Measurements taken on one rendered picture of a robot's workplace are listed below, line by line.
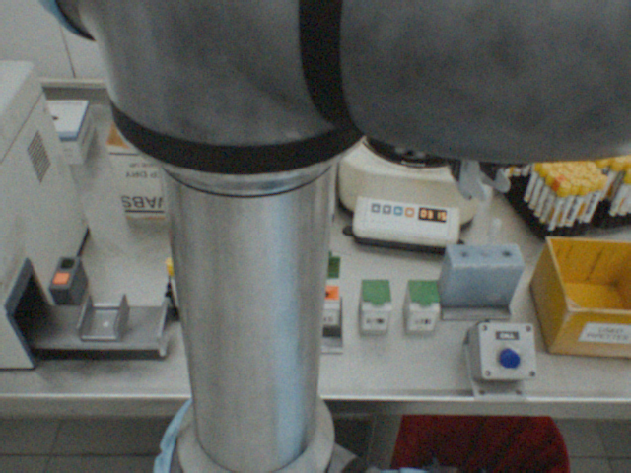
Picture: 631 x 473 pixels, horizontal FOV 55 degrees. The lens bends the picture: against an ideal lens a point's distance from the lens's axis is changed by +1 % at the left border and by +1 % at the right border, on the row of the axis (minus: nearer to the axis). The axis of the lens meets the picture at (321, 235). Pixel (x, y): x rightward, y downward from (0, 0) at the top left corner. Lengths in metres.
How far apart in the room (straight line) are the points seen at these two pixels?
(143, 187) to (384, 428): 0.52
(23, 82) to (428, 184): 0.58
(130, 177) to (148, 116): 0.77
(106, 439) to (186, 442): 1.38
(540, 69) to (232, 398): 0.27
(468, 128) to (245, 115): 0.08
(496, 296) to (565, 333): 0.10
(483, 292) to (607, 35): 0.74
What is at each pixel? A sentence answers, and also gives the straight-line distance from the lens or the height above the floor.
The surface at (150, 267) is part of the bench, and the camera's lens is 0.98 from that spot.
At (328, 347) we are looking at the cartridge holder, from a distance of 0.84.
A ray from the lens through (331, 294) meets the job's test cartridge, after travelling 0.82.
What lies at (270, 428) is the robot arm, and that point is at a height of 1.23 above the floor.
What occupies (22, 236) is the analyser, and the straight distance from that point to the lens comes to 0.85.
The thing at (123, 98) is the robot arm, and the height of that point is 1.45.
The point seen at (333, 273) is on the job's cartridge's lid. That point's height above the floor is 0.96.
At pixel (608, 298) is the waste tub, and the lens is 1.01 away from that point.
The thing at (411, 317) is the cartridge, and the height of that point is 0.92.
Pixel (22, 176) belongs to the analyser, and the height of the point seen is 1.08.
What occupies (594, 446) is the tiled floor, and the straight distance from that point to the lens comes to 1.94.
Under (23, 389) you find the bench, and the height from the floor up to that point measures 0.88.
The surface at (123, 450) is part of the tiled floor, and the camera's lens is 1.82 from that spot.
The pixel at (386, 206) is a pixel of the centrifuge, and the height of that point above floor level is 0.93.
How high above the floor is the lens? 1.58
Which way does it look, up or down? 45 degrees down
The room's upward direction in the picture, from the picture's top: 2 degrees clockwise
